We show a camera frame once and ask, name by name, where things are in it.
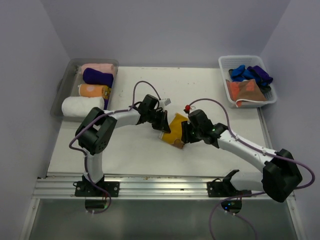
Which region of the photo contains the purple towel in basket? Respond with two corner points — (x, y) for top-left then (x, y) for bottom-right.
(247, 65), (273, 87)

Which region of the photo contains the dark green towel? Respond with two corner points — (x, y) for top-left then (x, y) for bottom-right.
(258, 85), (272, 96)

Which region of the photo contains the orange rolled towel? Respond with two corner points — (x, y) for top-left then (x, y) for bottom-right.
(78, 84), (112, 99)

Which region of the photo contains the blue towel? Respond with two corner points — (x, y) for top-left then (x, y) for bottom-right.
(229, 64), (255, 82)

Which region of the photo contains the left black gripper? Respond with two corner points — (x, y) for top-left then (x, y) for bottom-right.
(147, 109), (171, 133)

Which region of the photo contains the yellow bear towel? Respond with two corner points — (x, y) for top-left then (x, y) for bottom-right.
(160, 113), (188, 149)

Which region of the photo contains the white rolled towel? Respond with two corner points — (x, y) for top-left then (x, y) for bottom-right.
(61, 96), (105, 118)

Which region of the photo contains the grey plastic tray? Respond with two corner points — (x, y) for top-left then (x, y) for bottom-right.
(50, 58), (119, 123)

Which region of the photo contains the aluminium mounting rail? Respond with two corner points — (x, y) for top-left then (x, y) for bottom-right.
(32, 162), (297, 201)

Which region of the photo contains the white plastic basket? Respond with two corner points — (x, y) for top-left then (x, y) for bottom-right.
(218, 55), (278, 108)

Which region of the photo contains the purple rolled towel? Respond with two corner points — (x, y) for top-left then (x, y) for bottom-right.
(82, 68), (114, 88)

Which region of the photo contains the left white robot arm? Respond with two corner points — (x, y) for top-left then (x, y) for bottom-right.
(72, 94), (171, 198)

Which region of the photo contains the brown orange towel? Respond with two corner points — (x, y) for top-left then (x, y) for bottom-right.
(225, 79), (267, 108)

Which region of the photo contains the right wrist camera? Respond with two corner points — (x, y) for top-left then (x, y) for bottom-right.
(183, 104), (195, 115)

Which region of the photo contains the pink rolled towel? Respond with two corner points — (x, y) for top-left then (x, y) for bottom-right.
(80, 63), (116, 76)

